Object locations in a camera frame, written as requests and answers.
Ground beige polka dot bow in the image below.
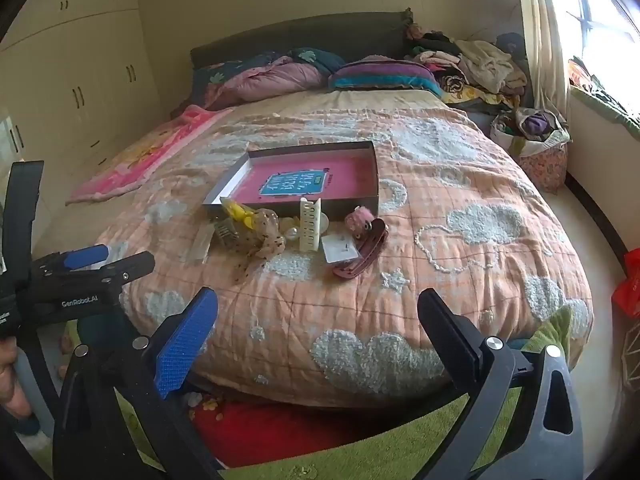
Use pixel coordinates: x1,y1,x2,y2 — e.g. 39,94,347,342
235,207,287,281

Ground pile of clothes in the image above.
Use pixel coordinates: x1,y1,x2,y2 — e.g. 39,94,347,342
405,22,531,111

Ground clothes on windowsill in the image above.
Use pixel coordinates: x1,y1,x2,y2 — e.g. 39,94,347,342
567,57,627,111

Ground white jewelry card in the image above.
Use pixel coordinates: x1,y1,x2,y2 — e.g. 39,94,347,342
321,234,359,264

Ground yellow printed blanket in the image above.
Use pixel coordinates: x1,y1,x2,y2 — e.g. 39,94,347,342
440,75,521,111

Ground red plastic bag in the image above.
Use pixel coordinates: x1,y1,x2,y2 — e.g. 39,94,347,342
612,247,640,319

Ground green windowsill cloth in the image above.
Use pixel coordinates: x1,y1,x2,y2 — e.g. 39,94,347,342
570,85,640,142

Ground yellow hair clip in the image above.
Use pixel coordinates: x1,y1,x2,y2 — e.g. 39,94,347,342
221,197,256,226

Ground white comb hair clip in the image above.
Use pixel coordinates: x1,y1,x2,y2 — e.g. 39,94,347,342
298,197,322,252

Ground pink quilt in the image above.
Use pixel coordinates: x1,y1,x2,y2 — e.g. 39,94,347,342
205,57,329,111

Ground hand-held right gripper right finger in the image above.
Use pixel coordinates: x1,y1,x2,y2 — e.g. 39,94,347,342
416,287,586,480

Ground person's left hand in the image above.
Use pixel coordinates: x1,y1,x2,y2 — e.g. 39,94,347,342
0,335,33,419

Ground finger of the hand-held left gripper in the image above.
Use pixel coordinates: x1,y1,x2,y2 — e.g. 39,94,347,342
32,243,110,274
97,251,156,286

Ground pink-lined cardboard box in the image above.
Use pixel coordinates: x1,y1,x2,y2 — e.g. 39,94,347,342
201,141,381,217

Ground window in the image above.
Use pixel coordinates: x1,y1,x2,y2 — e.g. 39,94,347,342
550,0,640,86

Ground pink fuzzy hair clip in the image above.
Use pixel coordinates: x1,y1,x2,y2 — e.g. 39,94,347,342
345,206,376,235

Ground pink cartoon blanket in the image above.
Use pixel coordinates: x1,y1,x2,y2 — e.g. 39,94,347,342
65,105,236,206

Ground green rug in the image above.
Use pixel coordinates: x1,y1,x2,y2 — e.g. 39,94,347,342
30,305,576,480

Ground cream wardrobe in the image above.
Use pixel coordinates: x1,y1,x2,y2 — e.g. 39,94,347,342
0,0,166,211

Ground small comb hair clip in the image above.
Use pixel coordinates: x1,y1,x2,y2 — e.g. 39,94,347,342
214,220,239,250

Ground clear bead hair tie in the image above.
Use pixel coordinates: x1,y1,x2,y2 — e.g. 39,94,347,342
280,215,331,239

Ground floral bag of clothes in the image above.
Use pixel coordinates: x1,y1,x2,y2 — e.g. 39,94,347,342
490,107,571,195

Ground maroon hair clip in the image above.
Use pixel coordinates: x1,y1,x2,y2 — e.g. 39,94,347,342
332,217,388,279

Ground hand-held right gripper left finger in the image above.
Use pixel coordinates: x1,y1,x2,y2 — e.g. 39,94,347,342
52,286,226,480

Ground bed with dark headboard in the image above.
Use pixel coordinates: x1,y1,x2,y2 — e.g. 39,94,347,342
40,7,596,411

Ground purple striped pillow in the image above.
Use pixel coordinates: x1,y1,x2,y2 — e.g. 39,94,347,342
327,57,444,99

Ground red floral mat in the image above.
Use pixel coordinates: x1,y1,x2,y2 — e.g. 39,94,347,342
190,395,351,469

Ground cream curtain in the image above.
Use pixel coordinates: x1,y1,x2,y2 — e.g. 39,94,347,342
512,0,572,121

